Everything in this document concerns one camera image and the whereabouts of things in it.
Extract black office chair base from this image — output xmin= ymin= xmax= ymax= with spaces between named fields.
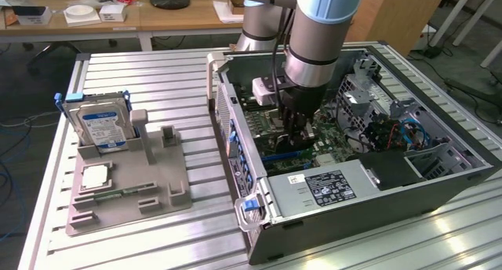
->
xmin=23 ymin=40 xmax=79 ymax=74

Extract grey parts rack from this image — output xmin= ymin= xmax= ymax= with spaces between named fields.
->
xmin=65 ymin=108 xmax=194 ymax=237

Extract black camera cable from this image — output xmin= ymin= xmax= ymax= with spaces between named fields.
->
xmin=272 ymin=8 xmax=296 ymax=112

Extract CPU socket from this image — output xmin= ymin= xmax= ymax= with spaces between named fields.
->
xmin=265 ymin=106 xmax=285 ymax=133

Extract black floor stand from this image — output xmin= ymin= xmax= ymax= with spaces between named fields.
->
xmin=445 ymin=77 xmax=502 ymax=106

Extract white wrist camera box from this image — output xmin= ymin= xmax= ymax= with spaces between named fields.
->
xmin=250 ymin=77 xmax=285 ymax=106

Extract brown cardboard box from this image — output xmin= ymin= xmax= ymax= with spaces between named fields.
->
xmin=227 ymin=0 xmax=248 ymax=15

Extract silver disk bay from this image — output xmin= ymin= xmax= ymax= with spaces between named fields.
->
xmin=404 ymin=142 xmax=478 ymax=181

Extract white metal table frame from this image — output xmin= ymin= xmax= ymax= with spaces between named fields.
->
xmin=428 ymin=0 xmax=502 ymax=68

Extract RAM slot with black latches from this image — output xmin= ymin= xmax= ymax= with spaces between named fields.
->
xmin=246 ymin=104 xmax=282 ymax=112

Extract hard disk with blue label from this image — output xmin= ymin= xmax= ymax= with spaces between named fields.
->
xmin=77 ymin=104 xmax=131 ymax=153

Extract blue disk caddy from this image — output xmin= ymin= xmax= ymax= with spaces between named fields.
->
xmin=54 ymin=87 xmax=138 ymax=147

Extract white paper stack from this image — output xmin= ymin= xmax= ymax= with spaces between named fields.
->
xmin=214 ymin=1 xmax=246 ymax=24

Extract black plastic shroud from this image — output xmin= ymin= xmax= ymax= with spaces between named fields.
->
xmin=361 ymin=151 xmax=428 ymax=192

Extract white boxes on desk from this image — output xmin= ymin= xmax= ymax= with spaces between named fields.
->
xmin=62 ymin=4 xmax=102 ymax=28

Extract blue expansion slot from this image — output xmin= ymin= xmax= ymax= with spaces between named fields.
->
xmin=262 ymin=152 xmax=300 ymax=162

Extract wooden cabinet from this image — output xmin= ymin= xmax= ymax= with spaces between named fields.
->
xmin=345 ymin=0 xmax=452 ymax=56

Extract wooden desk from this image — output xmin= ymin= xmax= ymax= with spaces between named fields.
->
xmin=0 ymin=0 xmax=354 ymax=44

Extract silver perforated drive cage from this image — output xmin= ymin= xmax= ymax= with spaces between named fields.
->
xmin=337 ymin=58 xmax=396 ymax=112

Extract green motherboard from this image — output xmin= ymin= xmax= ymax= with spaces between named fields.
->
xmin=236 ymin=86 xmax=369 ymax=177

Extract green RAM stick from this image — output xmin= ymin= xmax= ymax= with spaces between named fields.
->
xmin=93 ymin=185 xmax=146 ymax=201

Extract white box with label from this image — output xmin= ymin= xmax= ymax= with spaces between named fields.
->
xmin=98 ymin=4 xmax=129 ymax=23

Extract black PC case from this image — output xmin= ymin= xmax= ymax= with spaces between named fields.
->
xmin=206 ymin=45 xmax=502 ymax=265

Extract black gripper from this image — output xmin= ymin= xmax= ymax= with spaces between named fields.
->
xmin=281 ymin=84 xmax=328 ymax=118

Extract blue wire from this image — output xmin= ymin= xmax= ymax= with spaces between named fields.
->
xmin=398 ymin=118 xmax=433 ymax=150

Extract grey power supply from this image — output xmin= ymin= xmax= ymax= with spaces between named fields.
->
xmin=266 ymin=159 xmax=382 ymax=218

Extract black power adapter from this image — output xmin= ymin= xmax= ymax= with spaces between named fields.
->
xmin=425 ymin=45 xmax=445 ymax=59

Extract silver CPU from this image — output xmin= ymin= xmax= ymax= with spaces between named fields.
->
xmin=82 ymin=165 xmax=110 ymax=189

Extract white box with black lid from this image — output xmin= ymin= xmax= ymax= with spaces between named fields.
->
xmin=11 ymin=5 xmax=54 ymax=26

